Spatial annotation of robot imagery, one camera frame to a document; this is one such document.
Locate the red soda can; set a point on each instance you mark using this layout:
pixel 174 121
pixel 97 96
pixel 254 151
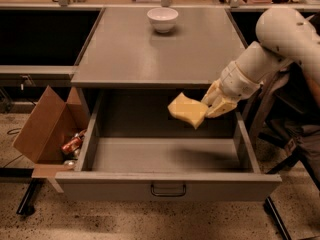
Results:
pixel 71 146

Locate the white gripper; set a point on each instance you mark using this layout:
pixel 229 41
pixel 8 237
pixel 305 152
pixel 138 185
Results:
pixel 237 81

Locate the grey open top drawer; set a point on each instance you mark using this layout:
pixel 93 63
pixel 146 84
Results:
pixel 133 142

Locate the brown cardboard box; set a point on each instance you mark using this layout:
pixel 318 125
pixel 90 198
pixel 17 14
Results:
pixel 51 124

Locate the yellow sponge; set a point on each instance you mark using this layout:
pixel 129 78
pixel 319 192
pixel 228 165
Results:
pixel 188 110

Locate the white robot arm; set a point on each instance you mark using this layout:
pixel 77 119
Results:
pixel 284 36

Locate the grey cabinet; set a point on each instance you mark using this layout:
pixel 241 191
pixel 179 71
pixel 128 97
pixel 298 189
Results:
pixel 126 52

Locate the black table leg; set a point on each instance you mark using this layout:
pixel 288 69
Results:
pixel 26 206

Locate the black drawer handle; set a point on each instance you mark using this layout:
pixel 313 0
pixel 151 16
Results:
pixel 168 191

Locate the silver can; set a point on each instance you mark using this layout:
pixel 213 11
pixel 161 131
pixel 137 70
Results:
pixel 69 163

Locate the white ceramic bowl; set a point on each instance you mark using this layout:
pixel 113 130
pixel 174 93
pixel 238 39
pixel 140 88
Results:
pixel 162 19

